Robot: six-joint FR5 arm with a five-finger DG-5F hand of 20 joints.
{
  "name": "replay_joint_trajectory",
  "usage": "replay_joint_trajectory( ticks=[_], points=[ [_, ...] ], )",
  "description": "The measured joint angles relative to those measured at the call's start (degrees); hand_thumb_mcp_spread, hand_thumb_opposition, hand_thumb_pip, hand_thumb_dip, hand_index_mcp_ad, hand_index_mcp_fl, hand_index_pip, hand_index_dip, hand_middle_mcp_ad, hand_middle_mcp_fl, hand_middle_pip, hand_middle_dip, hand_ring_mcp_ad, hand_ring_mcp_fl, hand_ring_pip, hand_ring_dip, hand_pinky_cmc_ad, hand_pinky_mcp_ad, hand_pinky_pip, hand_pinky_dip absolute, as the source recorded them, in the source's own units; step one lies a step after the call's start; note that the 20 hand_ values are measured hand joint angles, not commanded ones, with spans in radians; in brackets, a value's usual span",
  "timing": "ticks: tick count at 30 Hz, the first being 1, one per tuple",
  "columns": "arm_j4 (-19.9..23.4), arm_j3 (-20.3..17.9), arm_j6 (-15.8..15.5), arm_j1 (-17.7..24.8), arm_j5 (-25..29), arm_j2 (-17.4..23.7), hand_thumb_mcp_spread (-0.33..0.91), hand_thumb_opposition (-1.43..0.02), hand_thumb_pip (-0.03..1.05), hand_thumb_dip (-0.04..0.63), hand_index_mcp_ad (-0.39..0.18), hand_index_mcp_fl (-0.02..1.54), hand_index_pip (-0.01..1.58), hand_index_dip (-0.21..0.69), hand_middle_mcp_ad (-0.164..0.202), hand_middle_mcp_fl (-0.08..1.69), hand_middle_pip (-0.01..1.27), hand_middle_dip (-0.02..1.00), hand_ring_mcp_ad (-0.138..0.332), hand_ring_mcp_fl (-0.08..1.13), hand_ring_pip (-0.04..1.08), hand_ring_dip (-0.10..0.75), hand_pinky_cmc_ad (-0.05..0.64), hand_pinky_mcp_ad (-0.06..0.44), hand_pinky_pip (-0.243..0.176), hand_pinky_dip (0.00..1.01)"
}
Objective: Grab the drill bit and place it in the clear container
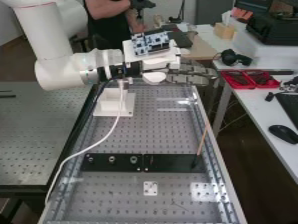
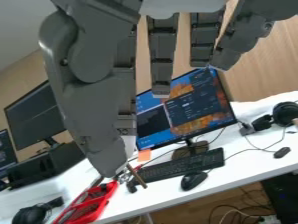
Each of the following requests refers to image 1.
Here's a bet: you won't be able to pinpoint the black plate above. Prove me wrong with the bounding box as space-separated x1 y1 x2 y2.
80 152 208 174

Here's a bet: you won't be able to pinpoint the small silver metal part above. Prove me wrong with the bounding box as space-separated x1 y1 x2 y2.
142 180 160 197

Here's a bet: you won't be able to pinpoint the small white box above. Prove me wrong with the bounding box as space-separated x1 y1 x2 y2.
92 87 137 118

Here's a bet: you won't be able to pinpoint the black headphones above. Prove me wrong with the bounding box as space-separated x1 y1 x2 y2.
220 48 254 67

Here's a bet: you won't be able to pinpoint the person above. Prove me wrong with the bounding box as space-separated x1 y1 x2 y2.
83 0 148 51

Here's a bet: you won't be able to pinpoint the black case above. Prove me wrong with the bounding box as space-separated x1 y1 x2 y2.
245 12 298 46

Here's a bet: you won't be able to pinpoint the red tray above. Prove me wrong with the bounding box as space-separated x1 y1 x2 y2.
220 69 258 90
245 69 282 89

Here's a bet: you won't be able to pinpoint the black keyboard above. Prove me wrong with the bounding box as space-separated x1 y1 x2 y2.
274 92 298 132

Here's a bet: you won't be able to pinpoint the thin stick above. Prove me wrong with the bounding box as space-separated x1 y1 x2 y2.
190 114 213 169

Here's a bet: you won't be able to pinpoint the brown wooden desk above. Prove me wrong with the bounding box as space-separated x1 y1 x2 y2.
174 31 221 62

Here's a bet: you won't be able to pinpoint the white desk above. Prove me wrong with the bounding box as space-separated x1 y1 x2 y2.
212 68 298 184
194 23 298 72

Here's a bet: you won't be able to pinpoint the small cardboard box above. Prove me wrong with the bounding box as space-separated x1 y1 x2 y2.
213 21 237 41

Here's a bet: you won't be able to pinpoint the clear box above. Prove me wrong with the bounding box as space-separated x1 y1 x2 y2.
39 79 249 224

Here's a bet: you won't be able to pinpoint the black computer mouse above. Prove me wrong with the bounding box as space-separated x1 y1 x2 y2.
268 124 298 145

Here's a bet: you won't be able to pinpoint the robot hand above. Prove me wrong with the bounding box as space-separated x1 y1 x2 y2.
121 28 220 86

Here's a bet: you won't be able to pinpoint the thin dark drill bit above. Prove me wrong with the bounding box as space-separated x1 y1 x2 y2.
170 201 189 212

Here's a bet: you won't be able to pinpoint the white cable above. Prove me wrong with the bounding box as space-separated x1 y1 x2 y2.
43 79 128 206

